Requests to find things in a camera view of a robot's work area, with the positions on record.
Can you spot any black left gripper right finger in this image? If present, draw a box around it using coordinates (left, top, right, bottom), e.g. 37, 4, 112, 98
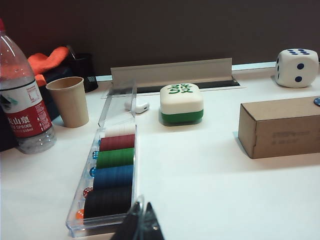
141, 201, 166, 240

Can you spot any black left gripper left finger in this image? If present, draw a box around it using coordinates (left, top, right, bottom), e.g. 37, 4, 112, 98
116, 200, 145, 240

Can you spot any black chip stack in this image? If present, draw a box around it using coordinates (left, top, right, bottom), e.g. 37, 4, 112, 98
83, 185, 134, 220

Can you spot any blue chip stack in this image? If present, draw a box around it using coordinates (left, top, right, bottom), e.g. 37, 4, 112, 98
92, 164, 135, 191

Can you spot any green chip stack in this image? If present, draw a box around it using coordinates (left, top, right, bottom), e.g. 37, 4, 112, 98
95, 147, 136, 169

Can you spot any red chip stack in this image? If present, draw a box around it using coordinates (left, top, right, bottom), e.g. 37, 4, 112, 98
99, 134, 137, 152

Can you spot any white chip stack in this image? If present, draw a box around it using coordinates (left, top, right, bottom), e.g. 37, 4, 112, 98
104, 123, 137, 139

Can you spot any clear acrylic chip tray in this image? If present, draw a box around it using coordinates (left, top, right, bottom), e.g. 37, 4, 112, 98
65, 78, 146, 239

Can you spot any brown cardboard box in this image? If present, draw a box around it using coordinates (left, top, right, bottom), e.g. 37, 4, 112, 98
237, 95, 320, 160

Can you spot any white earbuds case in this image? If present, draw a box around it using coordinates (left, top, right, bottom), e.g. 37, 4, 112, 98
123, 97, 150, 115

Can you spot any beige paper cup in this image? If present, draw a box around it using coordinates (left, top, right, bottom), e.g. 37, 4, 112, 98
45, 76, 90, 129

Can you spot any red-label water bottle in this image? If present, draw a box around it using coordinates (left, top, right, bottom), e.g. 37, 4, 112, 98
0, 18, 57, 155

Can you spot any black mesh pen holder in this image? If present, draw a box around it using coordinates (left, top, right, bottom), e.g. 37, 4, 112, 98
66, 52, 99, 94

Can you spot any orange cloth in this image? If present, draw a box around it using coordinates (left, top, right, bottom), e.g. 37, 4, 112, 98
26, 46, 70, 84

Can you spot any wide gray desk divider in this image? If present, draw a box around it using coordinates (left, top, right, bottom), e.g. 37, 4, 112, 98
0, 0, 320, 76

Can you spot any aluminium cable tray lid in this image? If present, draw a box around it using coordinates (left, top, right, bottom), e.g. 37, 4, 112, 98
110, 57, 234, 87

